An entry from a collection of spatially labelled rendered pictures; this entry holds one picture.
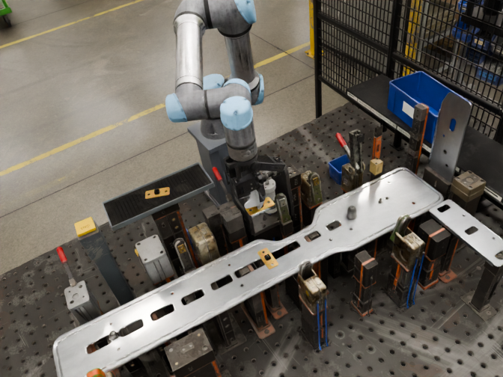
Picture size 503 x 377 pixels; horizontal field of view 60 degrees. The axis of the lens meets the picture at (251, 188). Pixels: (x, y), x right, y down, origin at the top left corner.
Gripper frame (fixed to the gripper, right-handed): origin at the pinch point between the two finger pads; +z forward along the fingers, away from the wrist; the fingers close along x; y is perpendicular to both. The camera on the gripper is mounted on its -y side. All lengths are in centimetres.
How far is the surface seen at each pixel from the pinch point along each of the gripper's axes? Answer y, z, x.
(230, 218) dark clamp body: 5.3, 18.4, -15.3
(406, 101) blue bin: -82, 14, -28
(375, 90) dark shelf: -88, 25, -54
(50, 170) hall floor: 81, 130, -242
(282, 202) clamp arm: -13.3, 18.2, -11.4
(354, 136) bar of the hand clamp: -45.8, 6.9, -15.1
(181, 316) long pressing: 33.5, 25.4, 6.4
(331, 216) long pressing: -27.6, 26.2, -2.4
